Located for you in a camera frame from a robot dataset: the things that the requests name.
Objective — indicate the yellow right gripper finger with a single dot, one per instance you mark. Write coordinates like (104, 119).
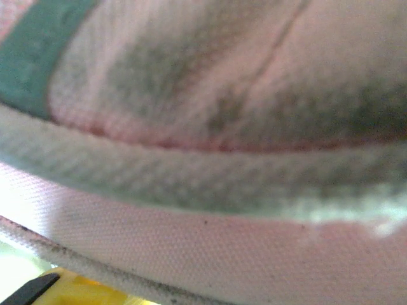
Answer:
(63, 290)

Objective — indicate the pink school backpack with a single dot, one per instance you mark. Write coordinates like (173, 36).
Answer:
(203, 127)

